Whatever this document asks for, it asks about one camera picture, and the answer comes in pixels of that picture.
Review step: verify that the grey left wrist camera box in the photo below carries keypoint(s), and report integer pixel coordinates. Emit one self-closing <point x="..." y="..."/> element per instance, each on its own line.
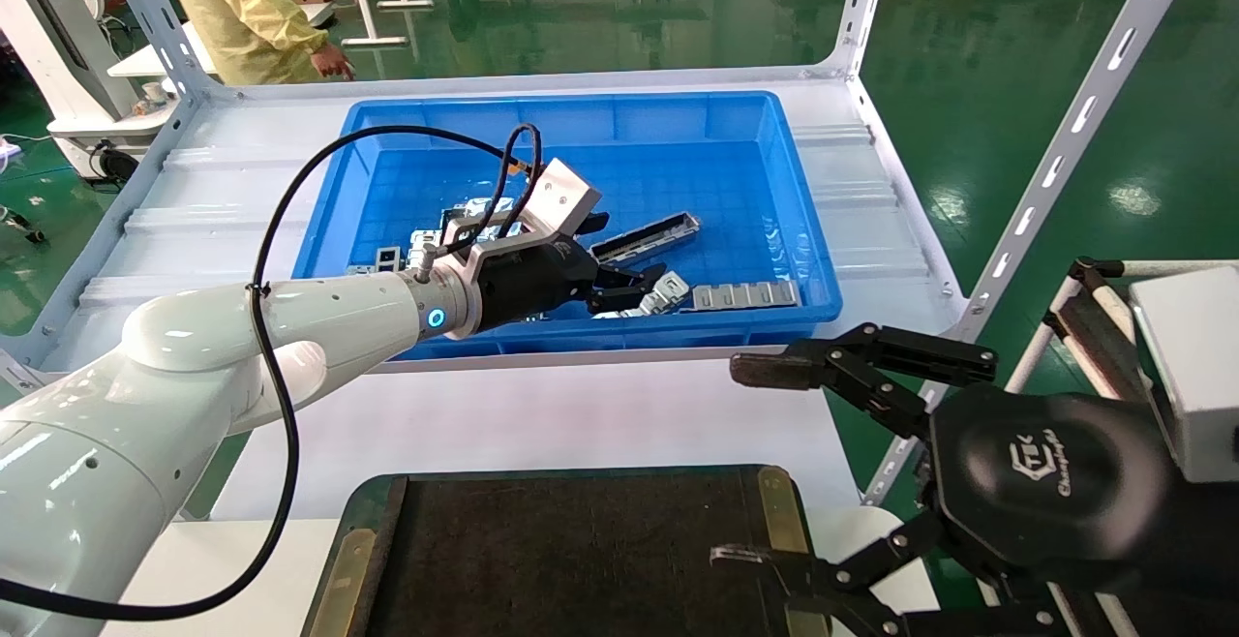
<point x="561" y="197"/>

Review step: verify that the small white cup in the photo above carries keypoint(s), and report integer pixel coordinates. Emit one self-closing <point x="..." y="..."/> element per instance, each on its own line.
<point x="153" y="93"/>

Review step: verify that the white work table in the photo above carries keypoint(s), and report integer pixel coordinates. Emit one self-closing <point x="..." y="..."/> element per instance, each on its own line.
<point x="145" y="61"/>

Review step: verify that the person in yellow coat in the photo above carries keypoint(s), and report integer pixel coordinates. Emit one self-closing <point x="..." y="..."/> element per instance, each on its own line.
<point x="242" y="8"/>

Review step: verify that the dark grey windowed strip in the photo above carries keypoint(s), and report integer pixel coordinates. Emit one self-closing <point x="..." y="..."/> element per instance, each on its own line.
<point x="388" y="259"/>

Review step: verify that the long grey metal channel part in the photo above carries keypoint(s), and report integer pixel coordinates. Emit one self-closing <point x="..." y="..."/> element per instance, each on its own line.
<point x="649" y="235"/>

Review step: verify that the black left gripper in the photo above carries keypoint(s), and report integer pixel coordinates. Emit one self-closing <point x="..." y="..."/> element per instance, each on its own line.
<point x="532" y="284"/>

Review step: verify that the dark narrow metal strip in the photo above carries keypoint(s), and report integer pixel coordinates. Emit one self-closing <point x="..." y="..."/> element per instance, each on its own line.
<point x="453" y="221"/>

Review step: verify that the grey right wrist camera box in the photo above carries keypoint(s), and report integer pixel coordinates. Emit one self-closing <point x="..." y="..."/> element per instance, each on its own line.
<point x="1195" y="366"/>

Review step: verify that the white metal shelf rack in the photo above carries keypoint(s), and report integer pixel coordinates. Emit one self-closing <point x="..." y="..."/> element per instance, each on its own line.
<point x="1065" y="143"/>

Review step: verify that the white slotted metal strip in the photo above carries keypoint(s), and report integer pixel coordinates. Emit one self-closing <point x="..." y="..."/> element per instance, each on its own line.
<point x="422" y="245"/>

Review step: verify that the grey ribbed metal strip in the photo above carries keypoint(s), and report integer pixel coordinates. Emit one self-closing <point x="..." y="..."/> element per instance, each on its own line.
<point x="745" y="296"/>

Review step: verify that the white machine stand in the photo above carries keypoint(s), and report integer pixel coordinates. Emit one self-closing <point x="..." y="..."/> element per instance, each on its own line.
<point x="58" y="46"/>

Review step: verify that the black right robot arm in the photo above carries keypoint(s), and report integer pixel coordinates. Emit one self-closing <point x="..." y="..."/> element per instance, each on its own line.
<point x="1200" y="560"/>

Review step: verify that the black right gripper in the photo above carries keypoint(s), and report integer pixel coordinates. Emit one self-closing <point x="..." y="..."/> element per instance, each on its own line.
<point x="1050" y="482"/>

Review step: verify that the white tube cart frame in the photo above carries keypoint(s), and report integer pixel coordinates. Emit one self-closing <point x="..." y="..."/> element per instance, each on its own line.
<point x="1038" y="339"/>

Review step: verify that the black container tray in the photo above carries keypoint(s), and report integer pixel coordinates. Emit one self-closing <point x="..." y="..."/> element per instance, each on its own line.
<point x="581" y="550"/>

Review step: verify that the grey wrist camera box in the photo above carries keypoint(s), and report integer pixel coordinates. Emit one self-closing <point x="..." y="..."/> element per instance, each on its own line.
<point x="1195" y="366"/>
<point x="561" y="197"/>

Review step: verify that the silver foil bag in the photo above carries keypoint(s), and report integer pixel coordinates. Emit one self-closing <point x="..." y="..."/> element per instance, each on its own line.
<point x="484" y="206"/>

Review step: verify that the blue plastic bin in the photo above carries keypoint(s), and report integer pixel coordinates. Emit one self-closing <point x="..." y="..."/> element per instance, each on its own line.
<point x="668" y="153"/>

